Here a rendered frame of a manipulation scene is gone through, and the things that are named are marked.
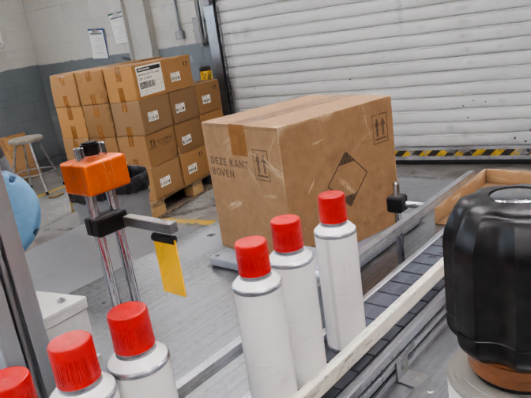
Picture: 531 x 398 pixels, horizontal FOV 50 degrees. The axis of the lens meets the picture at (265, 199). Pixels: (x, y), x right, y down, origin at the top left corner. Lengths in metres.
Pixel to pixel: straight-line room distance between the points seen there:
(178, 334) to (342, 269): 0.37
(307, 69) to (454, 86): 1.26
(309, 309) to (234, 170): 0.52
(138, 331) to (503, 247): 0.29
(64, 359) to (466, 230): 0.29
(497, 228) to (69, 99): 4.44
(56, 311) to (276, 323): 0.39
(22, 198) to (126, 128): 3.63
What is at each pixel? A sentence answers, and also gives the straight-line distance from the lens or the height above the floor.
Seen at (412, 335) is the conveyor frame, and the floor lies 0.87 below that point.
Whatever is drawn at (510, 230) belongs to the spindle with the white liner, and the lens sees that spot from 0.32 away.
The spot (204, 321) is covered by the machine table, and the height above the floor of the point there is 0.83.
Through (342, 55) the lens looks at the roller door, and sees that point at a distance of 5.01.
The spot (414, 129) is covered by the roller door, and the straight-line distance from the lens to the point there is 4.90.
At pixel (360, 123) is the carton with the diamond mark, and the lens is 1.12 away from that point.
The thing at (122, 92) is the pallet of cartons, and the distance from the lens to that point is 4.31.
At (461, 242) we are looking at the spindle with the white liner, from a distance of 0.33.
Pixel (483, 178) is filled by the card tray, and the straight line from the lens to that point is 1.52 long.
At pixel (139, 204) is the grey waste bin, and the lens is 3.17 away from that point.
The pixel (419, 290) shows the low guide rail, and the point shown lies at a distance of 0.83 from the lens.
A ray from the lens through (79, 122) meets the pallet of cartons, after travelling 4.67.
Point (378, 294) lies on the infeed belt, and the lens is 0.89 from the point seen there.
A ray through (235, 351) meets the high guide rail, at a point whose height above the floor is 0.96.
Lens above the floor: 1.29
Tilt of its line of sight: 17 degrees down
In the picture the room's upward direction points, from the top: 8 degrees counter-clockwise
